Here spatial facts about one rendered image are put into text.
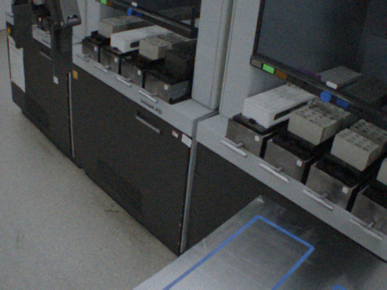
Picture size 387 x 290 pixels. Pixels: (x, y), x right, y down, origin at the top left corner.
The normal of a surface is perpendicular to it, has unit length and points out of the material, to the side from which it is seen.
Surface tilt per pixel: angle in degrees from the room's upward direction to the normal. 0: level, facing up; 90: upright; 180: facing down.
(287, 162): 90
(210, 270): 0
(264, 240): 0
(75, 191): 0
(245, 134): 90
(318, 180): 90
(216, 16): 90
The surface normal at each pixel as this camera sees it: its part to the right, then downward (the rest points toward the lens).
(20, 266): 0.10, -0.84
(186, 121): -0.72, 0.31
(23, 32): 0.69, 0.45
